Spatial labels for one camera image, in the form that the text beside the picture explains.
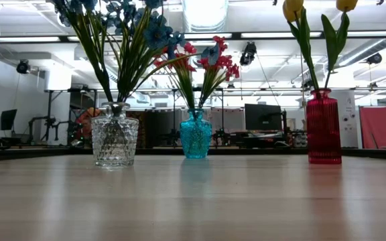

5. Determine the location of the red artificial flower bunch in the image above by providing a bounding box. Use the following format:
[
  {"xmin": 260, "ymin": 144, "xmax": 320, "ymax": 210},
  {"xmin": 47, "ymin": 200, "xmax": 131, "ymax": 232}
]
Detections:
[
  {"xmin": 151, "ymin": 42, "xmax": 198, "ymax": 110},
  {"xmin": 196, "ymin": 35, "xmax": 241, "ymax": 110}
]

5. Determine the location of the clear faceted glass vase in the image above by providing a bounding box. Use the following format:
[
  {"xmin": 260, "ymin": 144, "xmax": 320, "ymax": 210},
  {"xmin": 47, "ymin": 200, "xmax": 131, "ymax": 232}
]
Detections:
[{"xmin": 90, "ymin": 102, "xmax": 140, "ymax": 169}]

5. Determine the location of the blue artificial flower bunch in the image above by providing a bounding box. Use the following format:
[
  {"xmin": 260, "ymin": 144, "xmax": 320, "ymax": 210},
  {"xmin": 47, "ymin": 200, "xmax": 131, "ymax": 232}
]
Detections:
[
  {"xmin": 99, "ymin": 0, "xmax": 221, "ymax": 108},
  {"xmin": 50, "ymin": 0, "xmax": 115, "ymax": 104}
]

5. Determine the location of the red ribbed glass vase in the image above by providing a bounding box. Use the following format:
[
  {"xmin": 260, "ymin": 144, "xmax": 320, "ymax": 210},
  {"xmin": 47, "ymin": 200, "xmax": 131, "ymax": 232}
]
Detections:
[{"xmin": 306, "ymin": 88, "xmax": 343, "ymax": 165}]

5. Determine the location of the teal glass vase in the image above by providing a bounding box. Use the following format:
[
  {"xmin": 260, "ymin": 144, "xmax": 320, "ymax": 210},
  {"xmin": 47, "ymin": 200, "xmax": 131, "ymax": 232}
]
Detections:
[{"xmin": 180, "ymin": 108, "xmax": 213, "ymax": 160}]

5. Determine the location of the black partition panel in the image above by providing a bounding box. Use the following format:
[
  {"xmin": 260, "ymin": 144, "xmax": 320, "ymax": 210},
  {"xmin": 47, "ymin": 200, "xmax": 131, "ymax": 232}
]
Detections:
[{"xmin": 135, "ymin": 109, "xmax": 182, "ymax": 150}]

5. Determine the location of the large black monitor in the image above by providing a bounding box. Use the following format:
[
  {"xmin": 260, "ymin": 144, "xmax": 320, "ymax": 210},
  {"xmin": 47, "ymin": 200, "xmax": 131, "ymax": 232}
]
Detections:
[{"xmin": 245, "ymin": 103, "xmax": 283, "ymax": 135}]

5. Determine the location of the white tower cabinet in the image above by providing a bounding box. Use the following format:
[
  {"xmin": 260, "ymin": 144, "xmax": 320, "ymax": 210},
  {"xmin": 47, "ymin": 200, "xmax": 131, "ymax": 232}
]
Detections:
[{"xmin": 340, "ymin": 90, "xmax": 361, "ymax": 150}]

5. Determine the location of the coral partition panel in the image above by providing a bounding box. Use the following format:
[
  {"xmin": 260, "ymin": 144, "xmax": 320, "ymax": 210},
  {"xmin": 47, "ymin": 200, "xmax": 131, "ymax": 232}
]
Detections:
[{"xmin": 359, "ymin": 106, "xmax": 386, "ymax": 151}]

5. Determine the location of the small black monitor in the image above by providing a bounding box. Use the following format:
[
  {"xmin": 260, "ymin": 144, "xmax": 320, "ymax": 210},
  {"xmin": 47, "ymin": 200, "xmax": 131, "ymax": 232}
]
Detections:
[{"xmin": 0, "ymin": 109, "xmax": 18, "ymax": 131}]

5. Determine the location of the black ceiling camera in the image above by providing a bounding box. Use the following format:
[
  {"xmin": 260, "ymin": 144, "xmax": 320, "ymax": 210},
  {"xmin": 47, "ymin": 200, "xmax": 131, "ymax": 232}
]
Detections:
[
  {"xmin": 239, "ymin": 42, "xmax": 257, "ymax": 66},
  {"xmin": 15, "ymin": 59, "xmax": 31, "ymax": 75},
  {"xmin": 366, "ymin": 52, "xmax": 383, "ymax": 66}
]

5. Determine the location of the black overhead frame bar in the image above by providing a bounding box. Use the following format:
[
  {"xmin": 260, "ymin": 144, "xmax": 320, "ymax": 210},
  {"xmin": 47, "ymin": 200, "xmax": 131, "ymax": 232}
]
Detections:
[{"xmin": 0, "ymin": 30, "xmax": 386, "ymax": 44}]

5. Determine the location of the silver ceiling duct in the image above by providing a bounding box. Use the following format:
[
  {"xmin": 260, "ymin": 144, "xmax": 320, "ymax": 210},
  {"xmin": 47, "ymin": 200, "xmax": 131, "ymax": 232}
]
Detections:
[{"xmin": 182, "ymin": 0, "xmax": 230, "ymax": 68}]

